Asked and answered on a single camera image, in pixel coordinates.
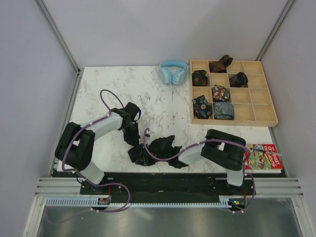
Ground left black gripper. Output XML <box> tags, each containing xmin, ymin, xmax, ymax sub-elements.
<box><xmin>121</xmin><ymin>121</ymin><xmax>140</xmax><ymax>147</ymax></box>

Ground dark blue striped tie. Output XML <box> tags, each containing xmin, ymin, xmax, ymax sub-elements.
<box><xmin>128</xmin><ymin>143</ymin><xmax>157</xmax><ymax>166</ymax></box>

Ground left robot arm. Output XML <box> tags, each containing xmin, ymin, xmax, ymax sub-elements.
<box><xmin>55</xmin><ymin>102</ymin><xmax>141</xmax><ymax>194</ymax></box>

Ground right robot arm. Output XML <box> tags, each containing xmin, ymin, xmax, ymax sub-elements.
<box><xmin>144</xmin><ymin>129</ymin><xmax>251</xmax><ymax>195</ymax></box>

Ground blue hexagon rolled tie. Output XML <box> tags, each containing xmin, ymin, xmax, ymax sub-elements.
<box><xmin>192</xmin><ymin>95</ymin><xmax>213</xmax><ymax>119</ymax></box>

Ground light blue headphones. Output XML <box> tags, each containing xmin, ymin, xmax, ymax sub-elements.
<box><xmin>158</xmin><ymin>60</ymin><xmax>189</xmax><ymax>85</ymax></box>

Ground grey blue rolled tie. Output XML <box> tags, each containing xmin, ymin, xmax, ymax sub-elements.
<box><xmin>213</xmin><ymin>102</ymin><xmax>235</xmax><ymax>120</ymax></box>

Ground black orange-dotted rolled tie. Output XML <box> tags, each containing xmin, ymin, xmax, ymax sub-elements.
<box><xmin>192</xmin><ymin>70</ymin><xmax>208</xmax><ymax>86</ymax></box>

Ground colourful patchwork rolled tie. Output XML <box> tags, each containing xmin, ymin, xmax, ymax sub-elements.
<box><xmin>212</xmin><ymin>85</ymin><xmax>230</xmax><ymax>102</ymax></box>

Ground wooden compartment tray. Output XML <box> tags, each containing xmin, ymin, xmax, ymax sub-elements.
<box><xmin>189</xmin><ymin>59</ymin><xmax>278</xmax><ymax>127</ymax></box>

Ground red children's book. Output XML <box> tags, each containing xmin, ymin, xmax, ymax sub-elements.
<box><xmin>245</xmin><ymin>144</ymin><xmax>283</xmax><ymax>174</ymax></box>

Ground brown rolled tie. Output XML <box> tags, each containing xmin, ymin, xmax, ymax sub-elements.
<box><xmin>209</xmin><ymin>55</ymin><xmax>233</xmax><ymax>73</ymax></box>

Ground dark glossy rolled tie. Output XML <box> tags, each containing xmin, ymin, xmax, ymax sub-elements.
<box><xmin>229</xmin><ymin>72</ymin><xmax>248</xmax><ymax>87</ymax></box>

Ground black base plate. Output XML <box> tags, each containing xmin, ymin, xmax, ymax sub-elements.
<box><xmin>80</xmin><ymin>172</ymin><xmax>253</xmax><ymax>202</ymax></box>

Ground white slotted cable duct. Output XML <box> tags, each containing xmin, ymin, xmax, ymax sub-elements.
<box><xmin>45</xmin><ymin>197</ymin><xmax>246</xmax><ymax>208</ymax></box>

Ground aluminium rail frame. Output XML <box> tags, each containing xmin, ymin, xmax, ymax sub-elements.
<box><xmin>23</xmin><ymin>66</ymin><xmax>305</xmax><ymax>237</ymax></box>

